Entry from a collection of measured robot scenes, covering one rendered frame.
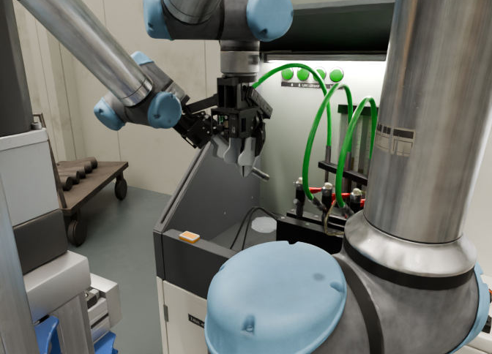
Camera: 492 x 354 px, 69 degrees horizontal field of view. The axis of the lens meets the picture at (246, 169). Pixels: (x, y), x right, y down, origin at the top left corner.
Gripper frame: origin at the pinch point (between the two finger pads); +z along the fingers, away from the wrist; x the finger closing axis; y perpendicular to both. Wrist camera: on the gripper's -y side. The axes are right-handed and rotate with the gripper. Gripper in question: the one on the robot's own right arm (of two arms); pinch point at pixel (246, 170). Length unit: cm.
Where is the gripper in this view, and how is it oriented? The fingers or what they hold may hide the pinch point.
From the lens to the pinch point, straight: 78.3
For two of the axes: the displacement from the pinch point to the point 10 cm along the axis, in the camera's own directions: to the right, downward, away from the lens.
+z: 0.0, 9.5, 3.0
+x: 8.3, 1.7, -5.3
